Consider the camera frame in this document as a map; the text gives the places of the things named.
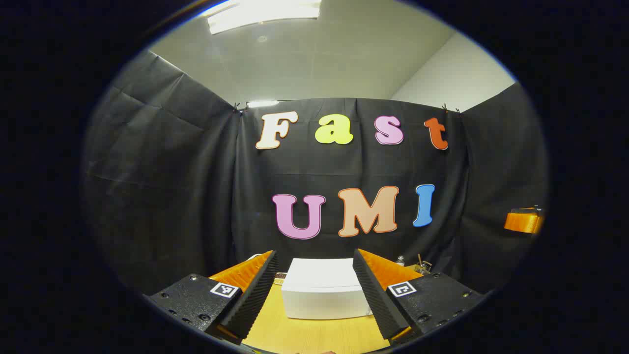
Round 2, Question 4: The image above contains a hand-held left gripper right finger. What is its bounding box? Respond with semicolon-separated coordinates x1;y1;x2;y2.
352;248;487;342

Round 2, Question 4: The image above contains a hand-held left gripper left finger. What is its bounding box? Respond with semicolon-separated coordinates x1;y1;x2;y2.
147;250;279;345

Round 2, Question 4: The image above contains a white microwave oven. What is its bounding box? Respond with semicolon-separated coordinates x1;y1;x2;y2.
281;258;374;320

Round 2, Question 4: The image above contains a black backdrop cloth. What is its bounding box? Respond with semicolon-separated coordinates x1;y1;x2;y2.
83;49;548;295

